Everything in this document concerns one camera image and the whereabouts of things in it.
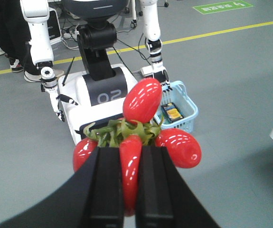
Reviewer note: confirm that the standing person in black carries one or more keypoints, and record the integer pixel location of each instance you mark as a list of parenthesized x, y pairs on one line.
[(24, 36)]

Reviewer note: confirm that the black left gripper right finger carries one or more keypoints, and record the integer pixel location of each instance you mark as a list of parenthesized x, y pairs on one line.
[(164, 199)]

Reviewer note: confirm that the black Franzzi cookie box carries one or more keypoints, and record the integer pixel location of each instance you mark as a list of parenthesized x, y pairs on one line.
[(171, 112)]

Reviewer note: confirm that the blue plastic shopping basket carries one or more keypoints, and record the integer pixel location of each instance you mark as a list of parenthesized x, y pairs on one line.
[(178, 96)]

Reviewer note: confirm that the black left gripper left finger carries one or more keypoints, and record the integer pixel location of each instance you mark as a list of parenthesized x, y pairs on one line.
[(91, 198)]

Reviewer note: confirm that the white humanoid robot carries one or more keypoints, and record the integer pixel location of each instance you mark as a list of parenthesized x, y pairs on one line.
[(95, 95)]

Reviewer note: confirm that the red cherry tomato bunch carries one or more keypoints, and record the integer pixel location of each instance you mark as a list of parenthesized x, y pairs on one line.
[(134, 131)]

